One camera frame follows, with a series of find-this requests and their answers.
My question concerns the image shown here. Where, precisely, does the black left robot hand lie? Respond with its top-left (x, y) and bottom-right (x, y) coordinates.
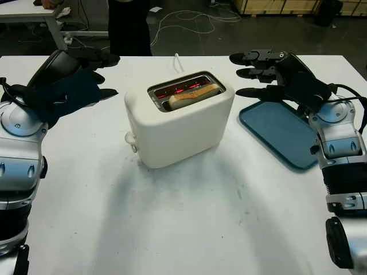
top-left (28, 47), bottom-right (120, 100)

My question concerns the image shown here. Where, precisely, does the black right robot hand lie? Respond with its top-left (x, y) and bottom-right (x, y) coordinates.
top-left (229, 49), bottom-right (331, 101)

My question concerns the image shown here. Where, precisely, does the person in black trousers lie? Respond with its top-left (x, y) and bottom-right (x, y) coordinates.
top-left (107, 0), bottom-right (153, 57)

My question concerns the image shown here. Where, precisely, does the toast slice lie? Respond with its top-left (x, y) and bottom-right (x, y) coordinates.
top-left (168, 83), bottom-right (223, 111)

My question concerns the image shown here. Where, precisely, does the white two-slot toaster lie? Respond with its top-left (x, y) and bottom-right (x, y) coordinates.
top-left (123, 70), bottom-right (236, 169)

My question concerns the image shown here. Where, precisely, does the white desk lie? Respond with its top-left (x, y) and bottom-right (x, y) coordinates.
top-left (0, 0), bottom-right (110, 52)

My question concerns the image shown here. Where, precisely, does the wooden crate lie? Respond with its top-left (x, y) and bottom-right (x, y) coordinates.
top-left (233, 0), bottom-right (323, 15)

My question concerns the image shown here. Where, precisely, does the blue plastic tray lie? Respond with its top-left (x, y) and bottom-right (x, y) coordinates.
top-left (239, 100), bottom-right (319, 174)

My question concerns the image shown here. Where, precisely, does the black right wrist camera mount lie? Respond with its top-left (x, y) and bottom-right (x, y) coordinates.
top-left (282, 74), bottom-right (327, 121)

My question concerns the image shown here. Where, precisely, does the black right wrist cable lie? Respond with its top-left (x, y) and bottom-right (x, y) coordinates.
top-left (326, 82), bottom-right (367, 132)

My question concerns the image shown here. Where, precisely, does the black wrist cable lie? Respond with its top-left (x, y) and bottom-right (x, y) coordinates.
top-left (326, 82), bottom-right (367, 132)
top-left (0, 76), bottom-right (28, 108)

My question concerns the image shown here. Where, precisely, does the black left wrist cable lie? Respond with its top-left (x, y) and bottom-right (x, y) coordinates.
top-left (0, 76), bottom-right (28, 108)

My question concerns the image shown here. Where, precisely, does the white cable on floor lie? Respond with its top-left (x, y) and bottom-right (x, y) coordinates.
top-left (150, 10), bottom-right (241, 46)

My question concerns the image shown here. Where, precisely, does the white toaster power cord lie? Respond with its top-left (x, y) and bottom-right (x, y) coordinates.
top-left (171, 53), bottom-right (186, 74)

